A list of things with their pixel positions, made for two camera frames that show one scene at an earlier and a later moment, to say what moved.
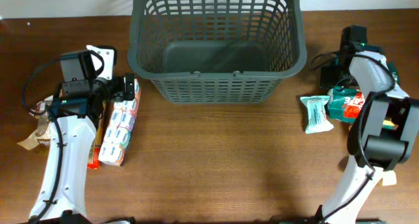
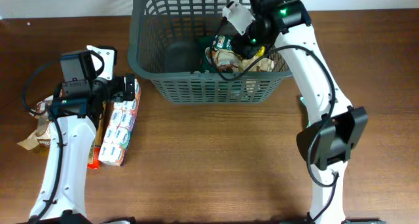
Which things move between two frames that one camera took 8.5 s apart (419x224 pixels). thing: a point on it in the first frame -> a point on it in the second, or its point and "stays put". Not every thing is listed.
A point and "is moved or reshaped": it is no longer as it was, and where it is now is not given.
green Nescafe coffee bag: (346, 103) is moved or reshaped
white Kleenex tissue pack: (119, 129) stays put
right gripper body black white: (334, 74) -> (252, 40)
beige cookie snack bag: (388, 177) -> (221, 60)
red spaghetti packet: (96, 147) stays put
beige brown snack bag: (42, 137) stays put
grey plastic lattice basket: (217, 46) stays put
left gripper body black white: (111, 89) stays put
